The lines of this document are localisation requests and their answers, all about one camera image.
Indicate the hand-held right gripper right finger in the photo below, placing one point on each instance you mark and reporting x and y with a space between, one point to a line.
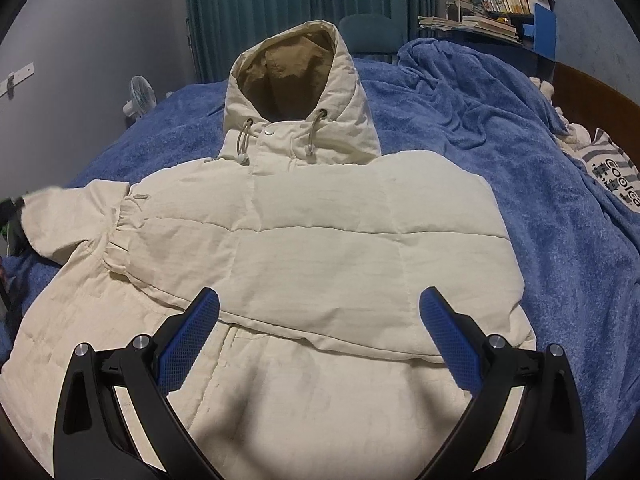
450 340

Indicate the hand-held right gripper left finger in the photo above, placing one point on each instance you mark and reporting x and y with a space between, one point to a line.
187 340

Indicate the cream hooded puffer jacket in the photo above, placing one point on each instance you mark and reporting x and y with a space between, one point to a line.
300 235

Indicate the blue fleece blanket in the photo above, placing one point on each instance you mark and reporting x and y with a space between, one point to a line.
550 260

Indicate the white electric fan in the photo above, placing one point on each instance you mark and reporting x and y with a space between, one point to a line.
140 92

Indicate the white knit plush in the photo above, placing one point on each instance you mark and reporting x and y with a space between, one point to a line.
575 135

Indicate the striped printed pillow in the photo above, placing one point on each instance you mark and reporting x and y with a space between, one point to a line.
605 155

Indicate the wooden headboard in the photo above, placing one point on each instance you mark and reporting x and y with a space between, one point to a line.
590 95

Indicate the teal chair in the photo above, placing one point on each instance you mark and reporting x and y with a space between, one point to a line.
370 35

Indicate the stack of papers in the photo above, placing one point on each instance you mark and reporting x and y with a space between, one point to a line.
480 25

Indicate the blue shelf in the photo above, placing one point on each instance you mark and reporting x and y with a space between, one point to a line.
545 30

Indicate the teal curtain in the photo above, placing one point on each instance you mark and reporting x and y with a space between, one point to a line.
250 0

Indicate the white wall hook rail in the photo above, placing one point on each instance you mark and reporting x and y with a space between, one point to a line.
22 72

